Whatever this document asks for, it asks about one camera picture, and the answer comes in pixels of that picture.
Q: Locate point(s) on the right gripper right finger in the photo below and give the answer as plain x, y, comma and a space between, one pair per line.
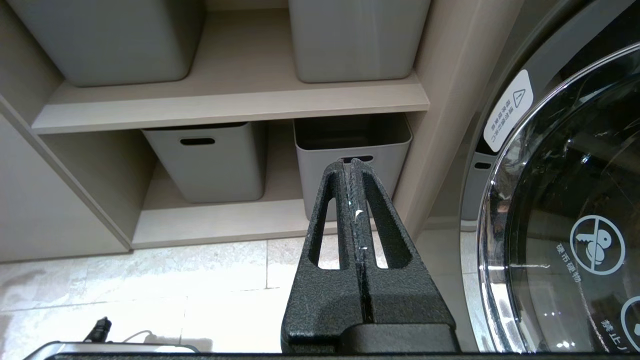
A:
410, 300

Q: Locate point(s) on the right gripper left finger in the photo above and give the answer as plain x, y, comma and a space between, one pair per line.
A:
300, 310

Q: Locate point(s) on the wide grey storage bin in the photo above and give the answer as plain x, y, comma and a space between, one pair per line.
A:
355, 40
315, 170

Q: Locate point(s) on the narrow grey storage bin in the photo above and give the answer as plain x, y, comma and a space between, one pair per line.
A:
115, 45
210, 170

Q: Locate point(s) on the round glass washer door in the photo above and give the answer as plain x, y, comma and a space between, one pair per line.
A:
575, 175

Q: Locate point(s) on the white warning sticker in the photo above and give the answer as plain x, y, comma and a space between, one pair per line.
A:
510, 110

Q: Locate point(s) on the beige shelf board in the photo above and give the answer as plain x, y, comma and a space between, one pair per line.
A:
225, 100

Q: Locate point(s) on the beige cabinet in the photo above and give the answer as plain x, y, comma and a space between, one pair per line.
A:
50, 210

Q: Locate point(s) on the dark grey washing machine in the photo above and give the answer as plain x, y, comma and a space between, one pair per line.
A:
550, 30

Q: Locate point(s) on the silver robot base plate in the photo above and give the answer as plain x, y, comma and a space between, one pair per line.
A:
110, 347

